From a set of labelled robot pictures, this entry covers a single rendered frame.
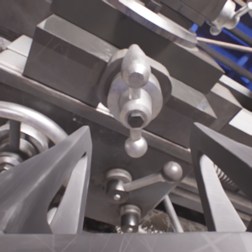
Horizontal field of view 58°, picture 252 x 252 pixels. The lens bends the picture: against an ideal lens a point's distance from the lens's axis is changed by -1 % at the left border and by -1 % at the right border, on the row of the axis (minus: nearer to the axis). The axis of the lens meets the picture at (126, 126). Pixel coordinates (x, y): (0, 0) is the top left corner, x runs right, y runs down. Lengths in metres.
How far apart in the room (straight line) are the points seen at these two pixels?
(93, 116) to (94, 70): 0.08
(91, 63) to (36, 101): 0.11
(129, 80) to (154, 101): 0.11
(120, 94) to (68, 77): 0.10
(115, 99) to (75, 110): 0.10
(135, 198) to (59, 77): 0.31
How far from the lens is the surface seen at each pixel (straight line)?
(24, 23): 0.50
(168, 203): 0.57
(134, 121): 0.26
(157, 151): 0.43
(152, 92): 0.29
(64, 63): 0.35
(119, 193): 0.44
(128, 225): 0.53
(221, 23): 0.53
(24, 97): 0.40
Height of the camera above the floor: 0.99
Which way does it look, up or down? 31 degrees down
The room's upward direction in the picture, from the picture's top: 33 degrees clockwise
